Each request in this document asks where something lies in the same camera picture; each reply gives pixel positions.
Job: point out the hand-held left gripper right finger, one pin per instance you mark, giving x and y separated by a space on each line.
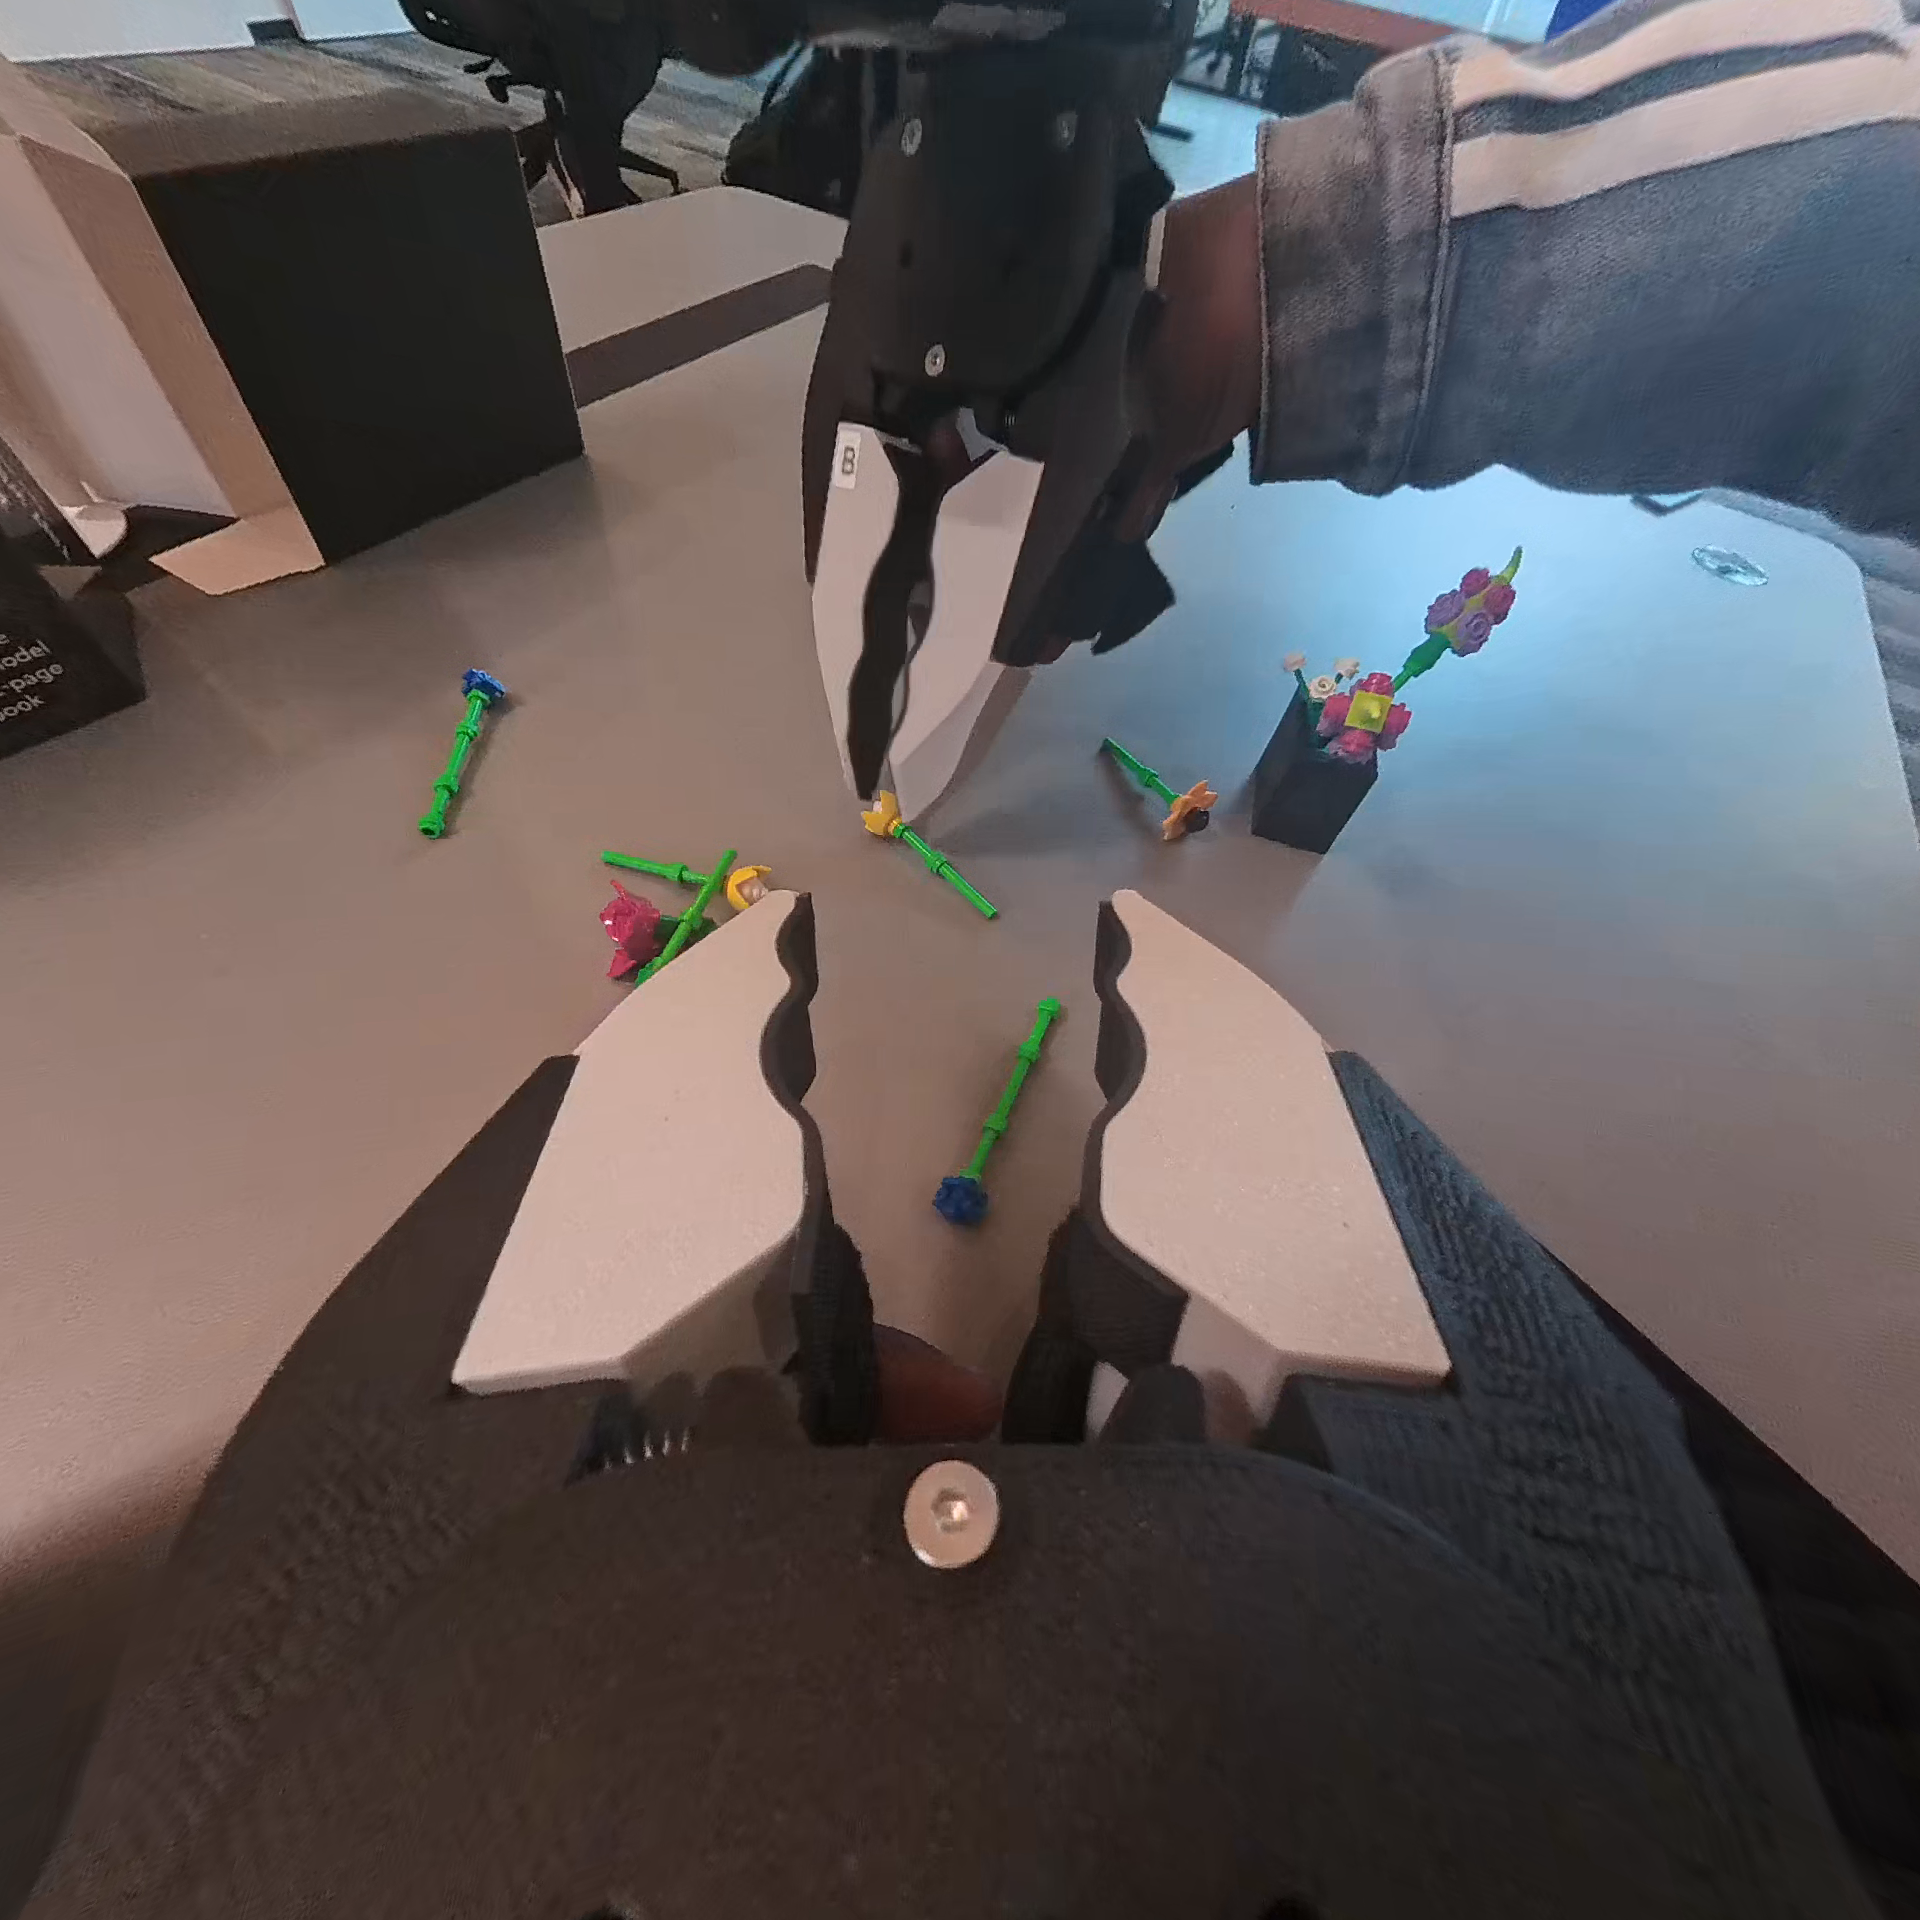
1244 1171

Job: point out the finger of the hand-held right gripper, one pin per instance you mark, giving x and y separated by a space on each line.
969 600
837 556

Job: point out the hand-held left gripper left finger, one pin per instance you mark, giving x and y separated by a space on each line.
661 1184

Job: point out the orange flower with stem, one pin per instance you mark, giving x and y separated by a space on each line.
885 819

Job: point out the green lego stem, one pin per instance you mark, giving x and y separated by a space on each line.
694 908

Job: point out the orange lego sunflower stem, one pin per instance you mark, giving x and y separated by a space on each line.
1190 810

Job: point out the white lego flower stem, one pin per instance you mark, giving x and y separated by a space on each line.
1325 682

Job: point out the black lego vase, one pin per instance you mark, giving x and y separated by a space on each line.
1306 796

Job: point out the pink purple lego flower spike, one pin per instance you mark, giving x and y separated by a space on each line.
1470 616
1365 716

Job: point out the person's right forearm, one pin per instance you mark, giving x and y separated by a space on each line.
1575 301

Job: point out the blue lego flower stem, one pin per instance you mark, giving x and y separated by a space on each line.
962 1196
459 757

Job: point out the black lego set box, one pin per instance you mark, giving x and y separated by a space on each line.
60 661

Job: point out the person's left hand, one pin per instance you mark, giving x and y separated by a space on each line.
939 1389

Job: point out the black office chair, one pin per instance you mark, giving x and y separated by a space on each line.
601 90

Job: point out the open black carton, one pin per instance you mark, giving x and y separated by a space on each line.
377 301

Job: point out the clear round table grommet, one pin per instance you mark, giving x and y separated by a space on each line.
1729 566

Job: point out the black padded cushion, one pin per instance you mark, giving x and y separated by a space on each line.
1845 1725

